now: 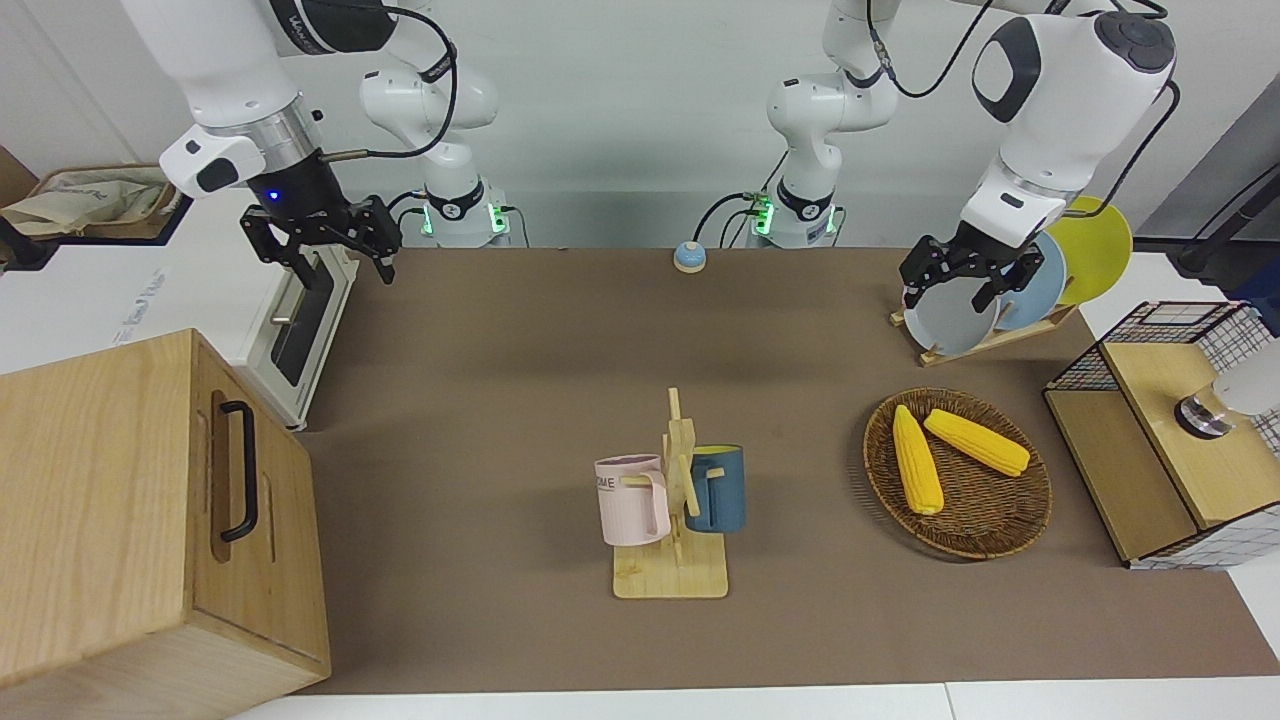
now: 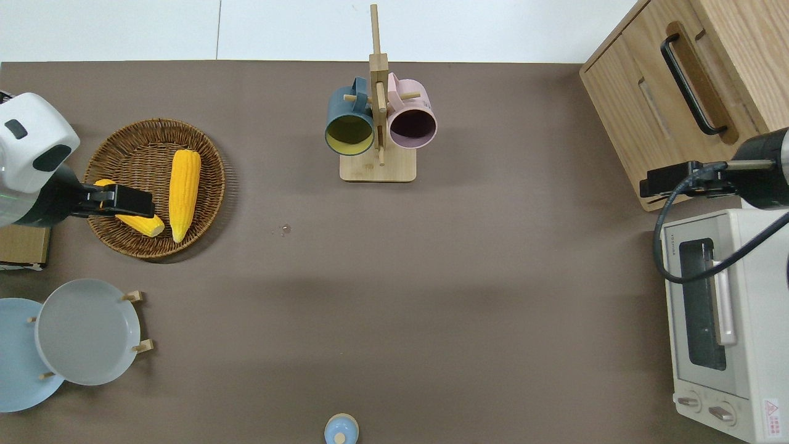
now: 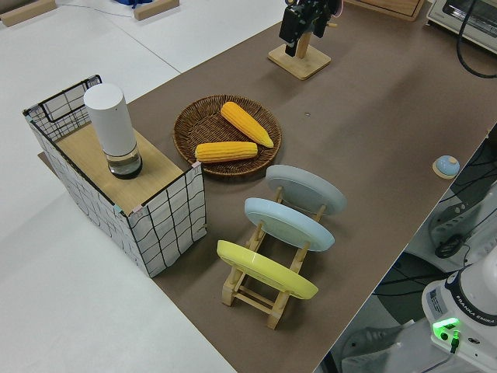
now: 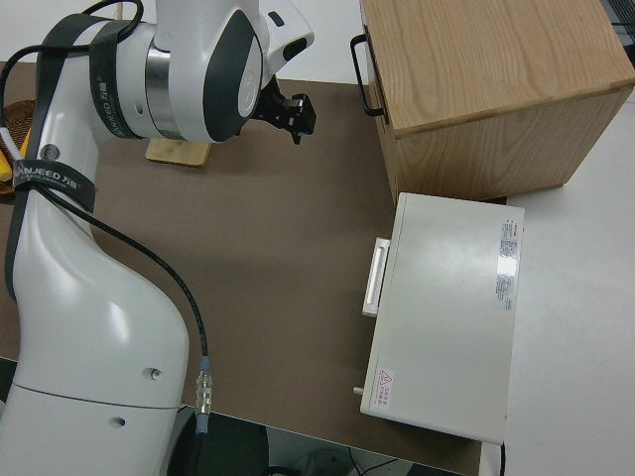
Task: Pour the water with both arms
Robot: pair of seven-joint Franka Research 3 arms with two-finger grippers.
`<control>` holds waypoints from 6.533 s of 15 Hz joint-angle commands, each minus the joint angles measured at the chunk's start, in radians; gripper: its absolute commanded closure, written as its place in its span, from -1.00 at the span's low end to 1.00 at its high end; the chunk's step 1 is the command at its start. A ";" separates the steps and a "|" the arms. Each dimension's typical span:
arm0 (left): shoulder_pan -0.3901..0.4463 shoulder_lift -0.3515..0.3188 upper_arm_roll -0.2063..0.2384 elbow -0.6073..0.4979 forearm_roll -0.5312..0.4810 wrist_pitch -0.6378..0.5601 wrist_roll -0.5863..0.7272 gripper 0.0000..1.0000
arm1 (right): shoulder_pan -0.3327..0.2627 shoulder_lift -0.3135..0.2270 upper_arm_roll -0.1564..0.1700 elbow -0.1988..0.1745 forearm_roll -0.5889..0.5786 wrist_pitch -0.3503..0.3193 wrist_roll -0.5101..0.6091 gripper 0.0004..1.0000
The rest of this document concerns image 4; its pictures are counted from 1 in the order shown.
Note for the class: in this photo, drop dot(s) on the yellow corn cob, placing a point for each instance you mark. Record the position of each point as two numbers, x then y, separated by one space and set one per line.
26 143
4 166

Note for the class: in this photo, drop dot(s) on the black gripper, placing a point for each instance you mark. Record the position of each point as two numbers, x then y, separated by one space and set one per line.
278 106

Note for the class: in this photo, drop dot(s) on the brown table mat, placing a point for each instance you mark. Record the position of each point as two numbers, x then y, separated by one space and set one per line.
273 248

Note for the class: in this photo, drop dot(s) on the wooden cabinet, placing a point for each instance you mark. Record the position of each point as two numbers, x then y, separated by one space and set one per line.
496 74

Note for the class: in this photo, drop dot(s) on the white toaster oven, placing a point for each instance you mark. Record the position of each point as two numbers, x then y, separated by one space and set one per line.
446 317

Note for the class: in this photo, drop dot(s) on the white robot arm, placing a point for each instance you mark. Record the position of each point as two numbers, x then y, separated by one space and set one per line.
99 322

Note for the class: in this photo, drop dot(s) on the wooden mug rack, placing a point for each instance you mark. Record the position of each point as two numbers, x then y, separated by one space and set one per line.
173 154

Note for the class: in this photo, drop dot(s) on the brown wicker basket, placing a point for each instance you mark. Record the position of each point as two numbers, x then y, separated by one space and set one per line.
17 116

